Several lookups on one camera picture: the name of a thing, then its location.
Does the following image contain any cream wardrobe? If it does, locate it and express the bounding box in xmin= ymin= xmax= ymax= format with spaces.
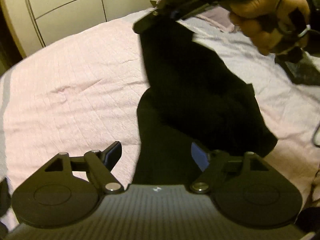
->
xmin=1 ymin=0 xmax=151 ymax=58

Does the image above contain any pink grey bedspread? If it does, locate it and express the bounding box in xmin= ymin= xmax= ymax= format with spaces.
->
xmin=0 ymin=6 xmax=320 ymax=230

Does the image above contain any black zip fleece jacket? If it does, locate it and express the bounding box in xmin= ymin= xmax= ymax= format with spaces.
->
xmin=132 ymin=21 xmax=277 ymax=185

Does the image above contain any person right hand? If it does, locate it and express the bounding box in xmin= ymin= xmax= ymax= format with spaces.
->
xmin=229 ymin=0 xmax=310 ymax=56

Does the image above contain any folded dark grey garment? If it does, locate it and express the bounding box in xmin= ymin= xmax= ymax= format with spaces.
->
xmin=275 ymin=53 xmax=319 ymax=86

